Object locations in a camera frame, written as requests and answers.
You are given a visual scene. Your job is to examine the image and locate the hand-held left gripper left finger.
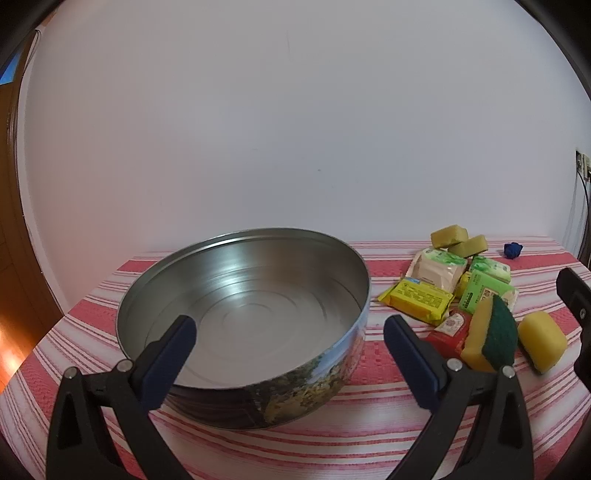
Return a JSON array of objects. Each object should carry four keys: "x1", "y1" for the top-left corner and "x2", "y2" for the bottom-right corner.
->
[{"x1": 46, "y1": 315, "x2": 197, "y2": 480}]

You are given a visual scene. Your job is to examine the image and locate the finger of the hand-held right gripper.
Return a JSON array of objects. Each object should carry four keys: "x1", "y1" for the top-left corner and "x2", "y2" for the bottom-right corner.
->
[{"x1": 556, "y1": 267, "x2": 591, "y2": 330}]

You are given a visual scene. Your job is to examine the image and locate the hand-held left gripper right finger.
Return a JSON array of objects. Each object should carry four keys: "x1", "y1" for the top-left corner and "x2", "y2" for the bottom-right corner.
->
[{"x1": 383, "y1": 315, "x2": 539, "y2": 480}]

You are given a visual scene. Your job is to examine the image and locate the red tissue pack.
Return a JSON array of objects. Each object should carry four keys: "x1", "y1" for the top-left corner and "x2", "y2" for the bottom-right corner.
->
[{"x1": 425, "y1": 311, "x2": 478, "y2": 361}]

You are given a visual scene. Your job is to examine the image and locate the large rounded yellow sponge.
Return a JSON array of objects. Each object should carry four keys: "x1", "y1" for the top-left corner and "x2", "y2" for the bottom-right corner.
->
[{"x1": 517, "y1": 311, "x2": 568, "y2": 374}]

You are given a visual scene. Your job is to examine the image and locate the yellow tissue pack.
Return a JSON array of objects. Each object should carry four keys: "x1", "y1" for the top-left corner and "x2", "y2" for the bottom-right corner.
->
[{"x1": 378, "y1": 278, "x2": 455, "y2": 324}]

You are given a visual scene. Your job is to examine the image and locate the yellow and green scouring sponge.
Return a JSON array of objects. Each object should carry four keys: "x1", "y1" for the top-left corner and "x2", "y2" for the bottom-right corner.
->
[{"x1": 461, "y1": 295, "x2": 519, "y2": 374}]

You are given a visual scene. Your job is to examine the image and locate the green tissue pack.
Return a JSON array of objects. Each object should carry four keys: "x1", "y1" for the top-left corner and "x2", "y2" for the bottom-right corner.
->
[
  {"x1": 458, "y1": 270, "x2": 519, "y2": 315},
  {"x1": 468, "y1": 257, "x2": 512, "y2": 283}
]

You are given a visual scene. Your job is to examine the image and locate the round metal tin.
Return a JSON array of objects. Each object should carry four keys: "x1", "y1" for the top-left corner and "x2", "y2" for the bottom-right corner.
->
[{"x1": 116, "y1": 227, "x2": 371, "y2": 431}]

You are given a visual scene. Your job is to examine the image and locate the white tissue pack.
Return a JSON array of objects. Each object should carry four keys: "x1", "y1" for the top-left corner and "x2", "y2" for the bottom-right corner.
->
[{"x1": 409, "y1": 248, "x2": 468, "y2": 289}]

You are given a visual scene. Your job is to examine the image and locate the red striped tablecloth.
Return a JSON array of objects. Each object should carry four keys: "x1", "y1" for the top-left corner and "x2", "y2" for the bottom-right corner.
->
[{"x1": 0, "y1": 235, "x2": 591, "y2": 480}]

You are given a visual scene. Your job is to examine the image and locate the wooden door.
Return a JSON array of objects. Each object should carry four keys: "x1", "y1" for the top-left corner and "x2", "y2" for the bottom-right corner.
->
[{"x1": 0, "y1": 78, "x2": 63, "y2": 321}]

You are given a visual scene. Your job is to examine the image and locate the blue panel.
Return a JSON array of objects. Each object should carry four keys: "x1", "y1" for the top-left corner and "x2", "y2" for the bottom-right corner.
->
[{"x1": 0, "y1": 51, "x2": 22, "y2": 86}]

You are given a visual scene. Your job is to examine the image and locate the black cable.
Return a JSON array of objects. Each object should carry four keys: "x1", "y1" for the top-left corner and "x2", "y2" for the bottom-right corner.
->
[{"x1": 579, "y1": 171, "x2": 591, "y2": 261}]

